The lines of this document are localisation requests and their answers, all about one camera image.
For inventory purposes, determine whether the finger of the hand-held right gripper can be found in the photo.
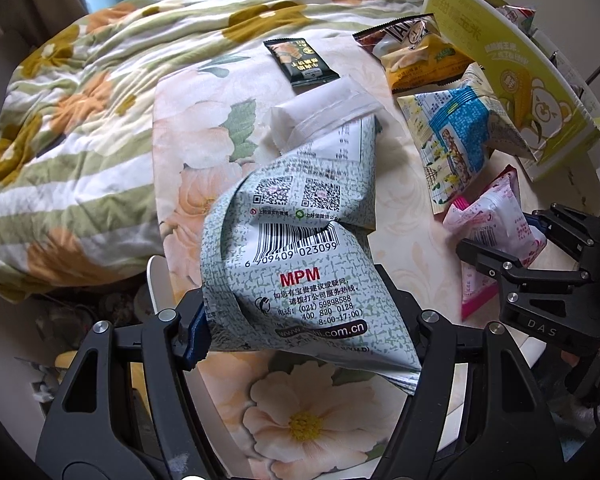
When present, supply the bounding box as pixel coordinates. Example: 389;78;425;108
525;204;600;249
455;238;594;287

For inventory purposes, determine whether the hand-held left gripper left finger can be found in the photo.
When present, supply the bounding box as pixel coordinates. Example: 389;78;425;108
35;285;216;480

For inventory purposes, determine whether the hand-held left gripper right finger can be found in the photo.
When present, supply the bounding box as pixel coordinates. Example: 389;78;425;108
375;262;566;480

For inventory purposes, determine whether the pink white snack packet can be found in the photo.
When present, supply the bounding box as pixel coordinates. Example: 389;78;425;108
442;165;548;321

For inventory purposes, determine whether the grey patterned snack packet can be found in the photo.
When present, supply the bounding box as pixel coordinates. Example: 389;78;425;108
200;114;423;396

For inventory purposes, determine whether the yellow green cardboard box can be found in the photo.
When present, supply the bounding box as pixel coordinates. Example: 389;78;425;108
425;0;600;183

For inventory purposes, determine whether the blue yellow snack packet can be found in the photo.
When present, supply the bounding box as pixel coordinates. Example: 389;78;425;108
396;62;536;216

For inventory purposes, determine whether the white table with floral top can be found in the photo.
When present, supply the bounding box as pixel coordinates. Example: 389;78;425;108
147;42;531;480

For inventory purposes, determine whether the white snack packet red edge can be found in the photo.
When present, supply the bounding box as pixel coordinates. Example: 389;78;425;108
497;4;537;36

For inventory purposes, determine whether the white translucent snack packet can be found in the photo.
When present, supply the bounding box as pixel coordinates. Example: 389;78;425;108
270;74;383;153

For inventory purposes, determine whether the floral striped blanket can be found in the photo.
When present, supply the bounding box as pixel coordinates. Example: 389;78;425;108
0;0;426;301

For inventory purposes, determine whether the small black snack packet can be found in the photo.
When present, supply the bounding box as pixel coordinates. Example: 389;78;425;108
263;37;341;88

